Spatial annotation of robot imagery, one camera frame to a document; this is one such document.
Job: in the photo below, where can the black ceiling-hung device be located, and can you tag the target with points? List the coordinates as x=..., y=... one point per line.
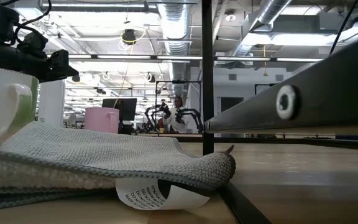
x=129, y=36

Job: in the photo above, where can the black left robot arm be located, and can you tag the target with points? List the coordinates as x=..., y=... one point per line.
x=61, y=63

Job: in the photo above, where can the grey knitted cloth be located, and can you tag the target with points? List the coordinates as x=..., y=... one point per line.
x=89, y=149

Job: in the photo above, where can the silver ventilation duct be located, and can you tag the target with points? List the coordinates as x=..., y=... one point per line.
x=269, y=12
x=174, y=25

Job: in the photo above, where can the wooden shelf board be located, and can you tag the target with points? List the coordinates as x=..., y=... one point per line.
x=306, y=186

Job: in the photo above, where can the black background monitor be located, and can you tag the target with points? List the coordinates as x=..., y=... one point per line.
x=123, y=109

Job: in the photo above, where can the pink plastic mug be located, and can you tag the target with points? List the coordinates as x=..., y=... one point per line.
x=99, y=121

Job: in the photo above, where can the black background rig frame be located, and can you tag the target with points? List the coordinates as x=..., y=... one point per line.
x=179, y=81

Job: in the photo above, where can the person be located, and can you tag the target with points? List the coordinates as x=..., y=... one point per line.
x=177, y=119

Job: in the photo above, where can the white ceiling light strip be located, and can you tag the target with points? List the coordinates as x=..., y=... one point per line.
x=269, y=59
x=135, y=57

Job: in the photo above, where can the wide white pillar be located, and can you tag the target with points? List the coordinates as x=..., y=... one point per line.
x=51, y=102

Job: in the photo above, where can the black shelf edge strip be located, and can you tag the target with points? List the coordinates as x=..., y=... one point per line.
x=244, y=205

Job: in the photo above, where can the black background robot arm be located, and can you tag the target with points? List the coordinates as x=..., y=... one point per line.
x=154, y=109
x=194, y=113

